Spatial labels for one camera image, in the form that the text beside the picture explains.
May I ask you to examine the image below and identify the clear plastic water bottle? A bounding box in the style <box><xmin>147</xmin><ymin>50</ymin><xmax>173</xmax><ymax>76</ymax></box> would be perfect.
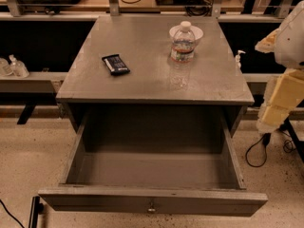
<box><xmin>170</xmin><ymin>21</ymin><xmax>196</xmax><ymax>63</ymax></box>

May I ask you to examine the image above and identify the grey wooden cabinet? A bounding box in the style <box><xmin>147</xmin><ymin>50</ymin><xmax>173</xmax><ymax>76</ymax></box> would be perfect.
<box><xmin>55</xmin><ymin>14</ymin><xmax>256</xmax><ymax>138</ymax></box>

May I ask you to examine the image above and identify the black metal stand leg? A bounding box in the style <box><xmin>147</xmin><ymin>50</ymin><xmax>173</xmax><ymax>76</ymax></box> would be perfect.
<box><xmin>28</xmin><ymin>196</ymin><xmax>44</xmax><ymax>228</ymax></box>

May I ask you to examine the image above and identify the small white pump bottle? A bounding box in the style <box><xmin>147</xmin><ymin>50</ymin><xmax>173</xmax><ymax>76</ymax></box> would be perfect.
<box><xmin>235</xmin><ymin>50</ymin><xmax>246</xmax><ymax>68</ymax></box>

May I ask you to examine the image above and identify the small metal drawer knob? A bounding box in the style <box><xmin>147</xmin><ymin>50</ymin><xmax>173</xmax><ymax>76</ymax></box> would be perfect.
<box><xmin>147</xmin><ymin>201</ymin><xmax>156</xmax><ymax>214</ymax></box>

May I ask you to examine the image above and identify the white ceramic bowl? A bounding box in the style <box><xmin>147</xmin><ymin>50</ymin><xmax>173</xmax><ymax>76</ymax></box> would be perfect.
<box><xmin>169</xmin><ymin>25</ymin><xmax>203</xmax><ymax>50</ymax></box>

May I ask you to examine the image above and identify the black cable on floor right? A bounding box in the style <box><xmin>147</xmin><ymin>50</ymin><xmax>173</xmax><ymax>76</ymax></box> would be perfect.
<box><xmin>245</xmin><ymin>123</ymin><xmax>297</xmax><ymax>169</ymax></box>

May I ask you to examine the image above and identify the black cable bundle on shelf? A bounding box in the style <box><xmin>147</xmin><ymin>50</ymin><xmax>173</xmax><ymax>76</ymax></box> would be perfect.
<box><xmin>183</xmin><ymin>0</ymin><xmax>214</xmax><ymax>17</ymax></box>

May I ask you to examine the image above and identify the clear bottle at left edge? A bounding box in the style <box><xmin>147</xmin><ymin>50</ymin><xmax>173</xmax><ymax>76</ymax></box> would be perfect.
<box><xmin>0</xmin><ymin>58</ymin><xmax>12</xmax><ymax>76</ymax></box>

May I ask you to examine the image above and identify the black cable bottom left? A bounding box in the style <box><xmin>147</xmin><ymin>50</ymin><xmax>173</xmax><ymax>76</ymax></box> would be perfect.
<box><xmin>0</xmin><ymin>199</ymin><xmax>26</xmax><ymax>228</ymax></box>

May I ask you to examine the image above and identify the clear sanitizer pump bottle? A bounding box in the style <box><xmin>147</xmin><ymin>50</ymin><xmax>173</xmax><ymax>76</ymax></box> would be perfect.
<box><xmin>9</xmin><ymin>54</ymin><xmax>29</xmax><ymax>78</ymax></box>

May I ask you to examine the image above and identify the open grey top drawer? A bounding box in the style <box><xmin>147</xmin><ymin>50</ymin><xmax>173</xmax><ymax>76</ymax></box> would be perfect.
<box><xmin>39</xmin><ymin>105</ymin><xmax>268</xmax><ymax>217</ymax></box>

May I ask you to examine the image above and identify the dark snack bar packet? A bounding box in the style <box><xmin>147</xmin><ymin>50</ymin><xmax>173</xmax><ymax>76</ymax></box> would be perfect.
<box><xmin>102</xmin><ymin>54</ymin><xmax>130</xmax><ymax>76</ymax></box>

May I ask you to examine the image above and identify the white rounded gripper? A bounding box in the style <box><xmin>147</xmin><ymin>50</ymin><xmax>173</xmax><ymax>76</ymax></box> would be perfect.
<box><xmin>255</xmin><ymin>0</ymin><xmax>304</xmax><ymax>133</ymax></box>

